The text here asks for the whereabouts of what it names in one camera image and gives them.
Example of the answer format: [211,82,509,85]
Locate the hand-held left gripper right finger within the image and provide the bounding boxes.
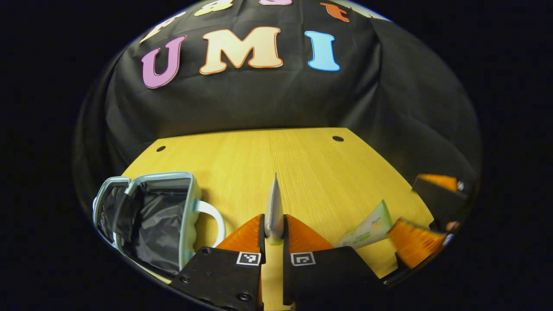
[282,214,384,306]

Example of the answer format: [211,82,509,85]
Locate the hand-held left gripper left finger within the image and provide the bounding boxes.
[170,214,267,311]

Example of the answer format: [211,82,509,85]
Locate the white green cosmetic tube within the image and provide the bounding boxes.
[335,200,394,249]

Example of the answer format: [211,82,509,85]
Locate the silver cosmetic tube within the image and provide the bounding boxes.
[264,173,285,245]

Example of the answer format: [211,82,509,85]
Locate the black backdrop cloth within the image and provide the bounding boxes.
[71,0,482,216]

